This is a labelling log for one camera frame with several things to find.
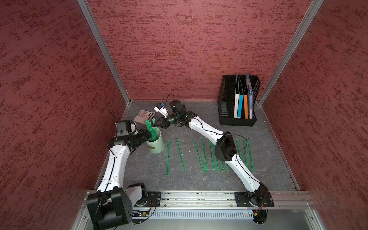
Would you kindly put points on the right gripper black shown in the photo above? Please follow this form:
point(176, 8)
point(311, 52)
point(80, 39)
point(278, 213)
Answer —
point(166, 123)

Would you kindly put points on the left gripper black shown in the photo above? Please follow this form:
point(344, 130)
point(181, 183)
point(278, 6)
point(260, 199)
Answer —
point(144, 135)

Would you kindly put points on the pale green storage cup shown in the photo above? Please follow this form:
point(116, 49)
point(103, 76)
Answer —
point(158, 145)

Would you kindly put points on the green straw twelfth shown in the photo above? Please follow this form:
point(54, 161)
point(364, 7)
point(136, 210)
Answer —
point(180, 155)

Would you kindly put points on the green straw thirteenth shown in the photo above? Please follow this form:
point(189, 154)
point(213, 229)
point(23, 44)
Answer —
point(199, 157)

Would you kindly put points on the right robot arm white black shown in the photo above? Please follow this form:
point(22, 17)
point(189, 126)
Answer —
point(225, 151)

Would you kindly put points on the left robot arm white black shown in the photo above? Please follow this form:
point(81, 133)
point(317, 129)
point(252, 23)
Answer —
point(111, 205)

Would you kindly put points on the black mesh file organizer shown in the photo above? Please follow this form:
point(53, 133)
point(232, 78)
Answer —
point(226, 100)

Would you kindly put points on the blue spine folder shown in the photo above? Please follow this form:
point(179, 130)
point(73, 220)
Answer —
point(240, 99)

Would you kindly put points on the orange spine folder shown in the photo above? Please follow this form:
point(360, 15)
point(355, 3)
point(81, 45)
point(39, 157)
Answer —
point(245, 102)

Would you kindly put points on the light blue folder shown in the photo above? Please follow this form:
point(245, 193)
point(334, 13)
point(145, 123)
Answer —
point(250, 97)

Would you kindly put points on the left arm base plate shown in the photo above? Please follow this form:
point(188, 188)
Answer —
point(154, 199)

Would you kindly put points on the aluminium mounting rail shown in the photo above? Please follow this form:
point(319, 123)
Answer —
point(217, 199)

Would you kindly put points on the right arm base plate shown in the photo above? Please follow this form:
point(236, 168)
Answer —
point(244, 199)

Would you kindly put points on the left aluminium corner post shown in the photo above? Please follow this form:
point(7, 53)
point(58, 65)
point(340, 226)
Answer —
point(88, 14)

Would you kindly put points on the aluminium corner post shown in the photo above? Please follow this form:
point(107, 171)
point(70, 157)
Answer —
point(297, 37)
point(88, 14)

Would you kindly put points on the right aluminium corner post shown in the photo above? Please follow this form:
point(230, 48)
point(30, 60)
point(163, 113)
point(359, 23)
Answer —
point(297, 37)

